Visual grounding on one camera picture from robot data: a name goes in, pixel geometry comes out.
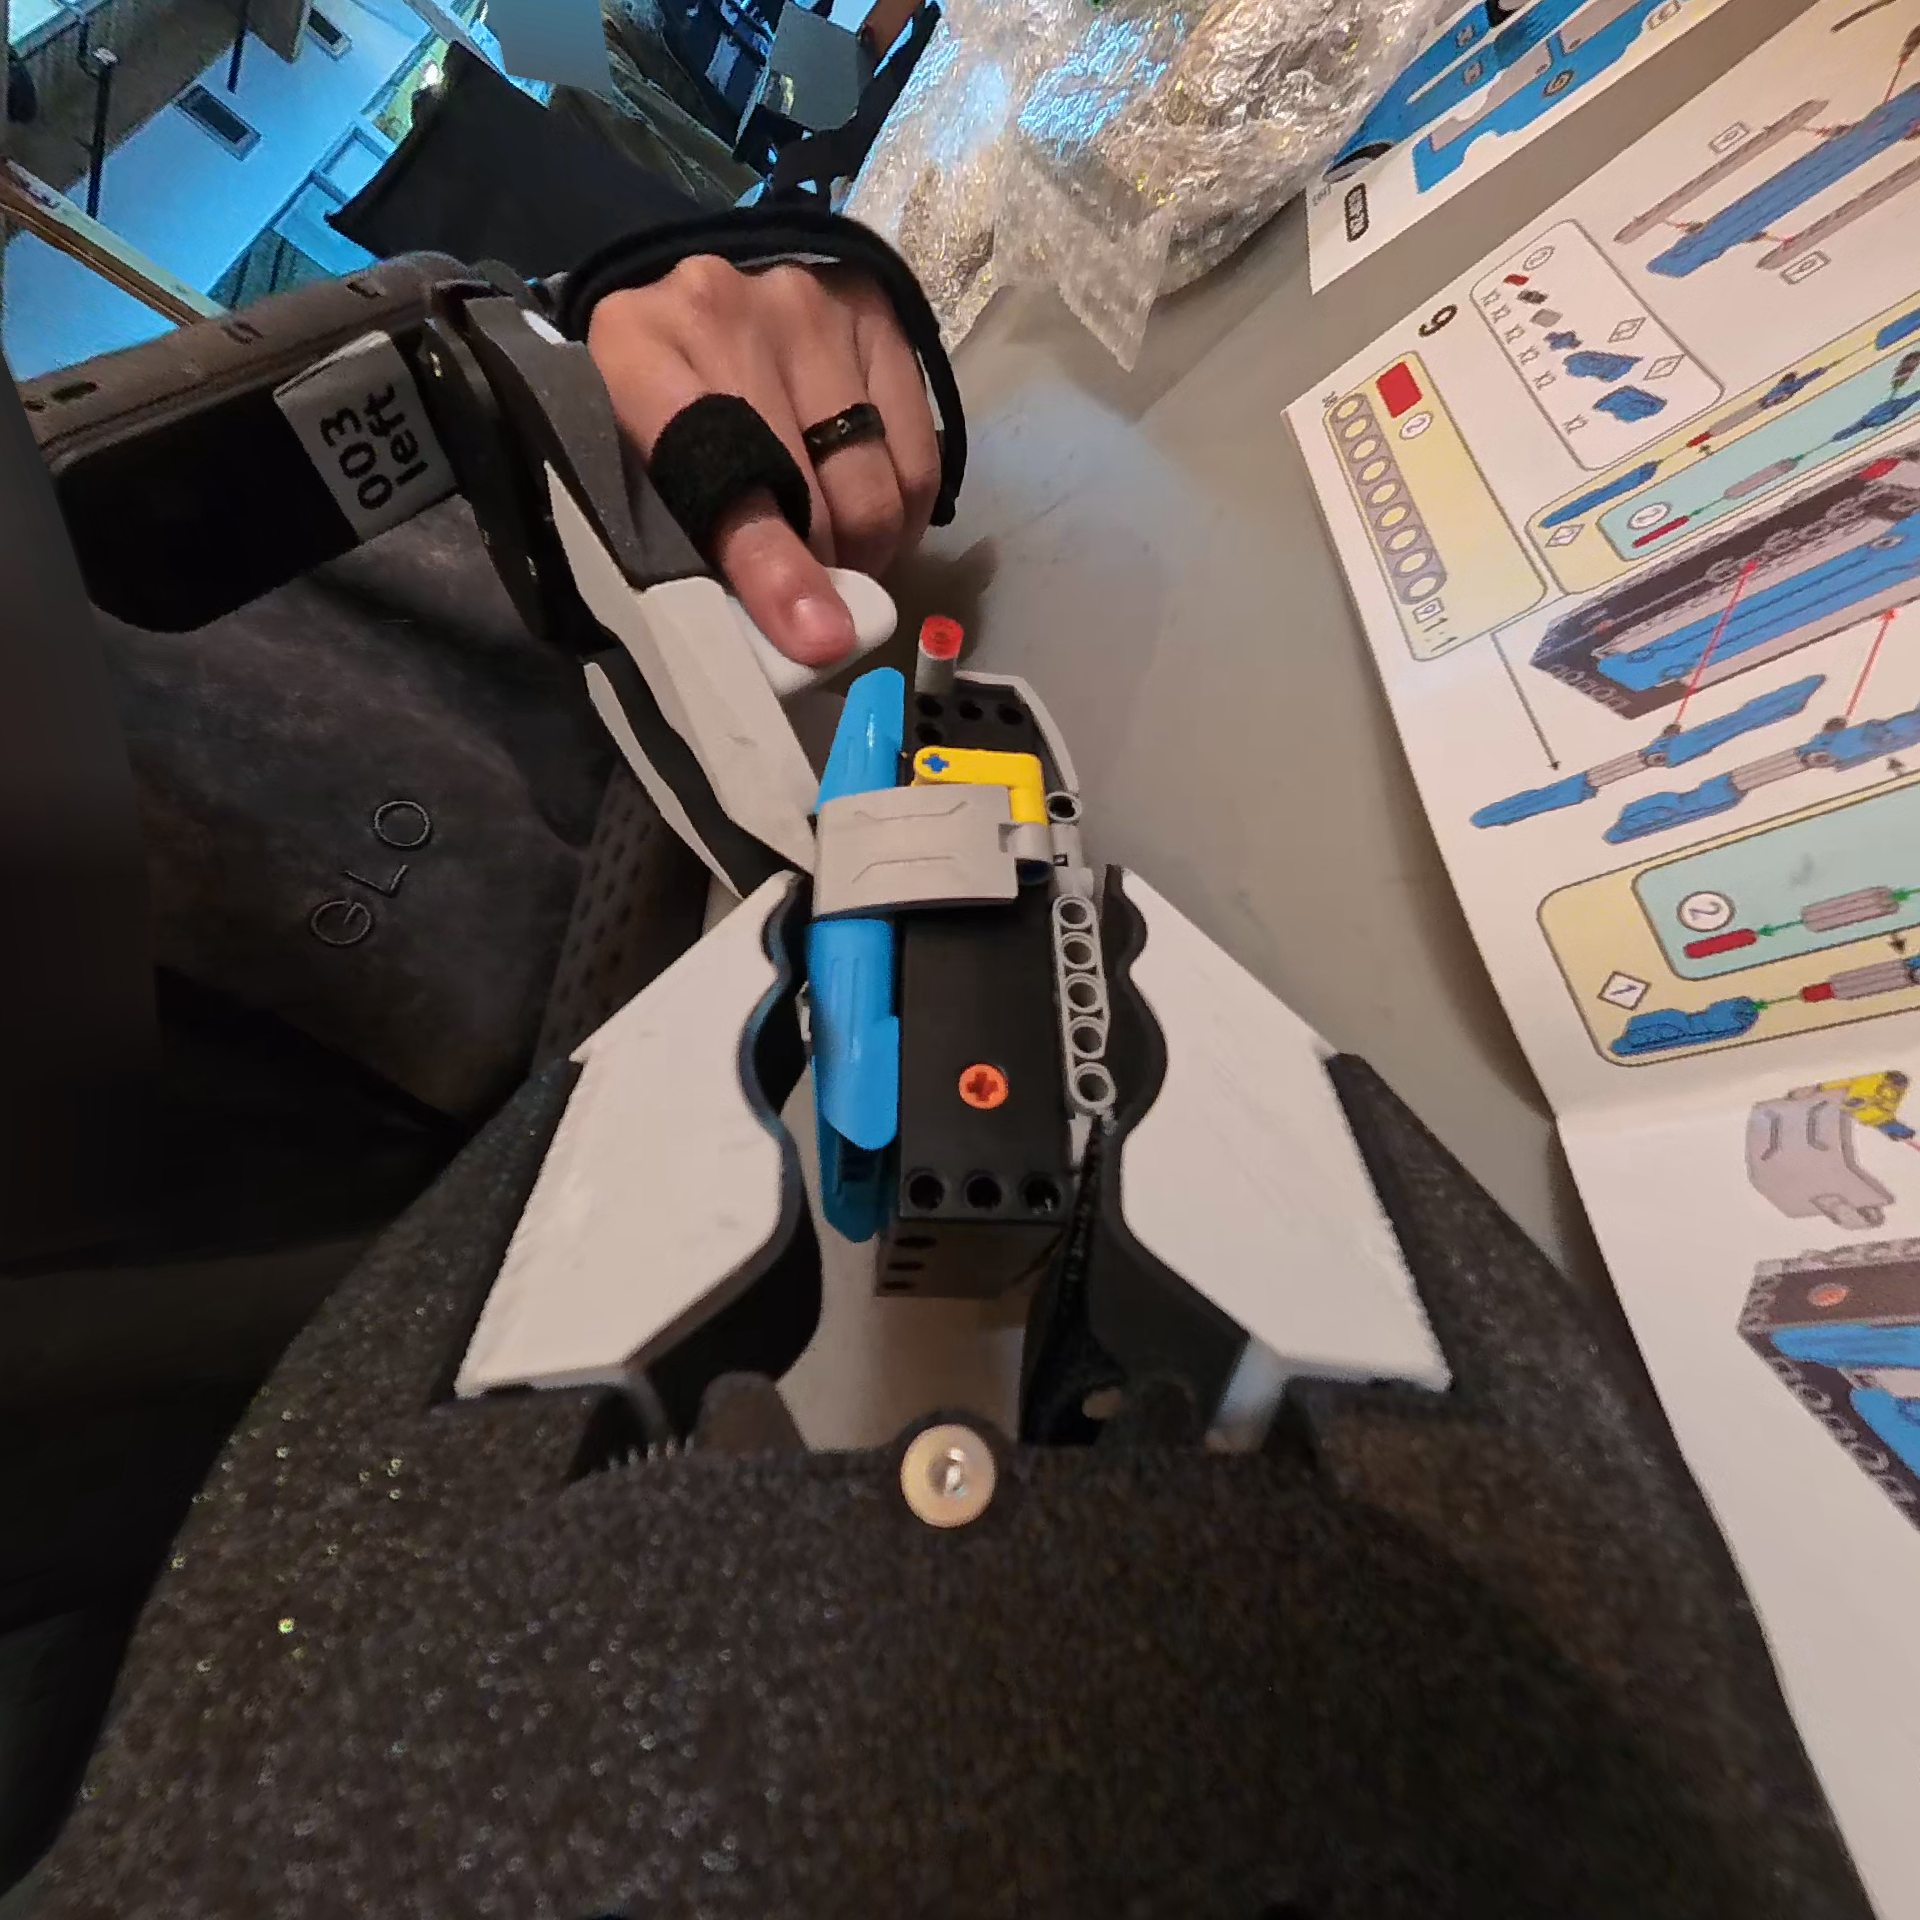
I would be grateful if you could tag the black office chair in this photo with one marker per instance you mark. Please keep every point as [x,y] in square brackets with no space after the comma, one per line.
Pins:
[495,182]

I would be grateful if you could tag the person's left hand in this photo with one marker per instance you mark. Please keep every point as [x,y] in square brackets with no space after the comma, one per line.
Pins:
[765,346]

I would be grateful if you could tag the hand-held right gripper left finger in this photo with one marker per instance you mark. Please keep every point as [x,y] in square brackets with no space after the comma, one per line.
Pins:
[645,1201]

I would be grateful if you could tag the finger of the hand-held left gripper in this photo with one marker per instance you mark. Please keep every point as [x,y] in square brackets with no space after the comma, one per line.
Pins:
[661,779]
[735,704]

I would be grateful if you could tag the blue sticker sheet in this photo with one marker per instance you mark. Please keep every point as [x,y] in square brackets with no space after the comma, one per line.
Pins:
[1470,105]

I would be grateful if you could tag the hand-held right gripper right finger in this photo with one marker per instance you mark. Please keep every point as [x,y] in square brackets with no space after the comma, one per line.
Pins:
[1277,1201]

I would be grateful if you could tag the instruction booklet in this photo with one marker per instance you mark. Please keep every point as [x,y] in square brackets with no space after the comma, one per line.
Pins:
[1724,751]

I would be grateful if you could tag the clear plastic bag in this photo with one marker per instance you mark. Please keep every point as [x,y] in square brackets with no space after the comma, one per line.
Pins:
[1080,136]

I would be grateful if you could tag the grey blue toy brick model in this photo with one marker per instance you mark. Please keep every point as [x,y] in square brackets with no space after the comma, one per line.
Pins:
[974,1141]

